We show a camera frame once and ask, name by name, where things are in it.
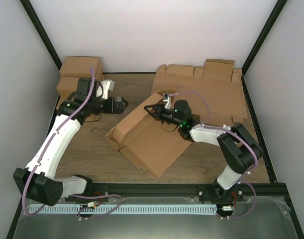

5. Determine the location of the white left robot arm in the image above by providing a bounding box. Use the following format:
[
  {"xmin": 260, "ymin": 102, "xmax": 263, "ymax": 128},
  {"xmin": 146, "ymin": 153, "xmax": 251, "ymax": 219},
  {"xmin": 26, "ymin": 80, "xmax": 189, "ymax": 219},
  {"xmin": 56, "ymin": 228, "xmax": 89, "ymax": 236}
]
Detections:
[{"xmin": 13, "ymin": 78, "xmax": 128, "ymax": 206}]

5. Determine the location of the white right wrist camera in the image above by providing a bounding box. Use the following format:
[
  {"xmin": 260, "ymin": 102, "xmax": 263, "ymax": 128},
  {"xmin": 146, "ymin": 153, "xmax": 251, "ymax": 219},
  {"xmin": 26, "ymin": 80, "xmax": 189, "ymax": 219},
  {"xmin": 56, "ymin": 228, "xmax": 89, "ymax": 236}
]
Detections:
[{"xmin": 162, "ymin": 93, "xmax": 172, "ymax": 110}]

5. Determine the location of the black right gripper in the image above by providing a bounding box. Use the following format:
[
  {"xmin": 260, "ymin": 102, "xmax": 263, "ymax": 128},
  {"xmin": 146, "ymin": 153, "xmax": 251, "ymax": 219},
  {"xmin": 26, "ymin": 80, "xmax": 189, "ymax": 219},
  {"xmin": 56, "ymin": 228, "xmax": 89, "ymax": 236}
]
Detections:
[{"xmin": 144, "ymin": 104, "xmax": 182, "ymax": 127}]

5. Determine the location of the left black frame post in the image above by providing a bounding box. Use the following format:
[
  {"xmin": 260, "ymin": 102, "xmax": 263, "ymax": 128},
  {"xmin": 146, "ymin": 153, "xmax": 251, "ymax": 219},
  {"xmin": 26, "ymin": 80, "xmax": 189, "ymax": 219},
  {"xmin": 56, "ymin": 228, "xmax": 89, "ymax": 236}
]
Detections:
[{"xmin": 19, "ymin": 0, "xmax": 62, "ymax": 70}]

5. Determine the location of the right black frame post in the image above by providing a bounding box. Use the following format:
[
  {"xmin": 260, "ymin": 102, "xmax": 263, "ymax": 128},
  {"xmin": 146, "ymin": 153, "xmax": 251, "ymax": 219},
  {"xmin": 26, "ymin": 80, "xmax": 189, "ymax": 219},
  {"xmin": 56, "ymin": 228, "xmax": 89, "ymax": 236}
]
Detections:
[{"xmin": 241, "ymin": 0, "xmax": 288, "ymax": 72}]

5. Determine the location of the stack of flat cardboard sheets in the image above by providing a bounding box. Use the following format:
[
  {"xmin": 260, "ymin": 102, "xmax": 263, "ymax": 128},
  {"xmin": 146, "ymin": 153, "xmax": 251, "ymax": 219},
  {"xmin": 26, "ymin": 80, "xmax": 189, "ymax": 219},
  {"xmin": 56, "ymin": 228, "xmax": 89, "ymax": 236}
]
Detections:
[{"xmin": 151, "ymin": 64, "xmax": 248, "ymax": 126}]

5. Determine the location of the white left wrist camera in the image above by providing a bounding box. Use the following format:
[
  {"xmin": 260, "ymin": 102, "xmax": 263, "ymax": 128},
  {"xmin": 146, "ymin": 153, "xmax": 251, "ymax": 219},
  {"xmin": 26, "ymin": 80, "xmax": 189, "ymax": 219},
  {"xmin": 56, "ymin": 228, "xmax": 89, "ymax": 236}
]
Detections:
[{"xmin": 97, "ymin": 79, "xmax": 114, "ymax": 100}]

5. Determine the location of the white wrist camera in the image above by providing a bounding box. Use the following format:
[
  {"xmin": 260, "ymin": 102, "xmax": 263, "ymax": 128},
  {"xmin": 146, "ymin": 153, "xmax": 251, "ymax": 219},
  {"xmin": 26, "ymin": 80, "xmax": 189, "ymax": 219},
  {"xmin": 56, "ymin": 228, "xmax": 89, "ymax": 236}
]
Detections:
[
  {"xmin": 97, "ymin": 79, "xmax": 114, "ymax": 100},
  {"xmin": 162, "ymin": 93, "xmax": 172, "ymax": 110}
]

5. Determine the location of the upright cardboard sheet at back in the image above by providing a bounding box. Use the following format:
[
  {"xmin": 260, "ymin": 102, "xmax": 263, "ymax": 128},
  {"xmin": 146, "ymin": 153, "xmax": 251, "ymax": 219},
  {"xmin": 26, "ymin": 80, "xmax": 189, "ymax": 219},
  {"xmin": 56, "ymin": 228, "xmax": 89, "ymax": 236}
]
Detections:
[{"xmin": 203, "ymin": 59, "xmax": 235, "ymax": 82}]

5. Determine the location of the cardboard box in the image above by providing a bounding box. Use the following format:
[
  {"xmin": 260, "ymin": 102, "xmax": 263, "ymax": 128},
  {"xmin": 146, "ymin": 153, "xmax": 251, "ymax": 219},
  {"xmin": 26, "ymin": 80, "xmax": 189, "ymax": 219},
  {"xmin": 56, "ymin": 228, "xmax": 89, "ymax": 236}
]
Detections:
[
  {"xmin": 59, "ymin": 56, "xmax": 103, "ymax": 80},
  {"xmin": 105, "ymin": 87, "xmax": 191, "ymax": 177},
  {"xmin": 56, "ymin": 76, "xmax": 79, "ymax": 97}
]

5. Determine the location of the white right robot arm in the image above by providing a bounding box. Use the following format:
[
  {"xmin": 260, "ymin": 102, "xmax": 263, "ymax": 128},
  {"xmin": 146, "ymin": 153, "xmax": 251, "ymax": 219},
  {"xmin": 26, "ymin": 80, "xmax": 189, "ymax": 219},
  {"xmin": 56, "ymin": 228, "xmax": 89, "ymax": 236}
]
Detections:
[{"xmin": 144, "ymin": 100, "xmax": 263, "ymax": 201}]

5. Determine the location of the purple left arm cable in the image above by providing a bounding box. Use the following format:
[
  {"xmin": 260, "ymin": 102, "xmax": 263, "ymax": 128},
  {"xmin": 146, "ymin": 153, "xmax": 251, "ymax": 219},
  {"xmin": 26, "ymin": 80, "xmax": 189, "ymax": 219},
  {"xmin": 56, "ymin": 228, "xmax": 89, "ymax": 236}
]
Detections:
[{"xmin": 21, "ymin": 65, "xmax": 96, "ymax": 216}]

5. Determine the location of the light blue slotted cable duct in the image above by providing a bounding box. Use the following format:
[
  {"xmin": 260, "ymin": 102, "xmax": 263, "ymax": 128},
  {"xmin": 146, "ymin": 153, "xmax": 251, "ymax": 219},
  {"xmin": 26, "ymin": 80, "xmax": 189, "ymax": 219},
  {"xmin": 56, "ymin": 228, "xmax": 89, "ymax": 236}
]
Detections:
[{"xmin": 39, "ymin": 204, "xmax": 217, "ymax": 215}]

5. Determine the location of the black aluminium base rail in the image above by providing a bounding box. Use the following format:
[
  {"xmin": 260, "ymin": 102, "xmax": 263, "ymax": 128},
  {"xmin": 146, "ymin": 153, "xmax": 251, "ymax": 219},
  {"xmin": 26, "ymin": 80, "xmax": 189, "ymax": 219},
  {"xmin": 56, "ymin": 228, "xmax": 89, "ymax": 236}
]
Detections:
[{"xmin": 64, "ymin": 182, "xmax": 287, "ymax": 200}]

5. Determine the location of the black frame post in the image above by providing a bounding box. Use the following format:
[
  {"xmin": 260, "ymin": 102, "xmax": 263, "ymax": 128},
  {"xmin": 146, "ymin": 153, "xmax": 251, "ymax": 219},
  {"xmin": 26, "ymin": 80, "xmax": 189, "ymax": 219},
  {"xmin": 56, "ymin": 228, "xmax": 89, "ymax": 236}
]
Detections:
[
  {"xmin": 241, "ymin": 0, "xmax": 288, "ymax": 72},
  {"xmin": 19, "ymin": 0, "xmax": 62, "ymax": 70}
]

